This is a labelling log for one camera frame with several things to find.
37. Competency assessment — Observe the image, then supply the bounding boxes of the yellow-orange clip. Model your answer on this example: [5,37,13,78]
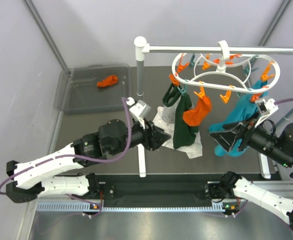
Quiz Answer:
[220,90,232,104]
[193,86,206,99]

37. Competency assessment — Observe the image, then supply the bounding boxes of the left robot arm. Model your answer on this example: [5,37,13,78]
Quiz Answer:
[5,119,171,204]

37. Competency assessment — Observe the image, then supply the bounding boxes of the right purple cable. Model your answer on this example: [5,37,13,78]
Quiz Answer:
[273,97,293,106]

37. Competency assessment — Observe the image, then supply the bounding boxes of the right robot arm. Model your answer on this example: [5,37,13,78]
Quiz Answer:
[207,118,293,231]

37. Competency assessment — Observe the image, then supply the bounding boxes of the white round clip hanger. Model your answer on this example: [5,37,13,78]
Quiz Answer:
[162,40,281,94]

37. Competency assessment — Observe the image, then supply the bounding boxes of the purple cable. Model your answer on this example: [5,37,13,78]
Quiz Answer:
[273,97,293,106]
[0,96,133,195]

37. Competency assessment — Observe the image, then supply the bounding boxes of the teal clip holding sock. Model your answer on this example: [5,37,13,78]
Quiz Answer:
[176,84,188,97]

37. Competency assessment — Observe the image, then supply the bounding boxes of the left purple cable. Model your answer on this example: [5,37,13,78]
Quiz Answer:
[0,96,133,195]

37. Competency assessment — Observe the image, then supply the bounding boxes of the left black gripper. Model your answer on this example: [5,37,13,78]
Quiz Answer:
[109,117,171,157]

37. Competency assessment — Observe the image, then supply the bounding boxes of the white printed sock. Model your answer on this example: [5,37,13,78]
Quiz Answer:
[153,105,203,159]

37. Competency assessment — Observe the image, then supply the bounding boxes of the grey plastic bin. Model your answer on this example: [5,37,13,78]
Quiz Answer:
[54,64,132,115]

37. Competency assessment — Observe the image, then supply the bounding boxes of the orange sock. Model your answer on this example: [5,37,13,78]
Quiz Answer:
[182,96,212,127]
[96,75,119,88]

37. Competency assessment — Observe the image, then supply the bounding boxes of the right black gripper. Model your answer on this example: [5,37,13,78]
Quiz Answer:
[208,109,293,167]

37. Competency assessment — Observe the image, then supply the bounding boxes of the teal sock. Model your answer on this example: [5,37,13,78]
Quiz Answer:
[208,94,258,157]

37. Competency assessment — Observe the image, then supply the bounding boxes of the orange clip holding socks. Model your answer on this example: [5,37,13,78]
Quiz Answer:
[169,73,180,87]

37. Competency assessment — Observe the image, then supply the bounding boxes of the white drying rack stand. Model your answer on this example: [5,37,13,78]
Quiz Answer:
[133,36,293,179]

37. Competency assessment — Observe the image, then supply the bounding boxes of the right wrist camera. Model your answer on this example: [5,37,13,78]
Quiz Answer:
[255,98,279,128]

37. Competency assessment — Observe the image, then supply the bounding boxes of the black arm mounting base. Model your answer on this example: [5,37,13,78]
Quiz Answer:
[82,174,231,208]

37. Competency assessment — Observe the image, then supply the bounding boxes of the dark green sock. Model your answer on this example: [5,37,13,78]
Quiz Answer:
[162,83,199,150]

